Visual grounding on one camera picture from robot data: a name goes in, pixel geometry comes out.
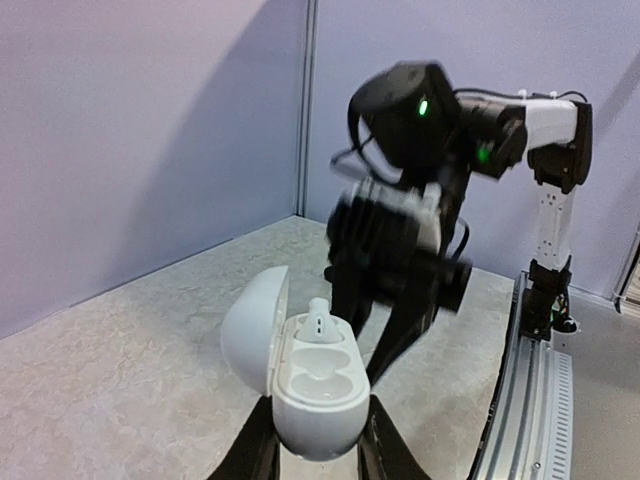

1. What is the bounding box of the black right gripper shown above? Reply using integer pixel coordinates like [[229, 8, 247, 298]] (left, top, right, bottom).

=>
[[324, 219, 472, 386]]

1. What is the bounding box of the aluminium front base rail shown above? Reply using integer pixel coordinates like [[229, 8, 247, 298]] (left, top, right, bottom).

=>
[[468, 272, 574, 480]]

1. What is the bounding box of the aluminium left corner post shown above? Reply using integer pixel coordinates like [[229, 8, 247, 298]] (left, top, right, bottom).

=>
[[294, 0, 319, 217]]

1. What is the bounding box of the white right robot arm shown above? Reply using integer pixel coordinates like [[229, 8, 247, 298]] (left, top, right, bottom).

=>
[[325, 61, 593, 383]]

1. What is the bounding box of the white oval charging case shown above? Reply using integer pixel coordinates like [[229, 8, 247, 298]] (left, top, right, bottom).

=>
[[220, 266, 371, 462]]

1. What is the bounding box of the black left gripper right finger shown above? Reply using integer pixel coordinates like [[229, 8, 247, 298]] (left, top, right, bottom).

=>
[[357, 395, 430, 480]]

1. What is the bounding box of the white earbud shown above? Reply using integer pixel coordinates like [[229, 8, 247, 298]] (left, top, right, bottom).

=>
[[296, 297, 343, 344]]

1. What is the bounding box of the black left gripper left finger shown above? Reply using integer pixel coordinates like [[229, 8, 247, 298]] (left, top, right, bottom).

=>
[[209, 397, 280, 480]]

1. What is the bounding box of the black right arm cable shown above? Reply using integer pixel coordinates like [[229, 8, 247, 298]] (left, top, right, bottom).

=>
[[329, 89, 589, 261]]

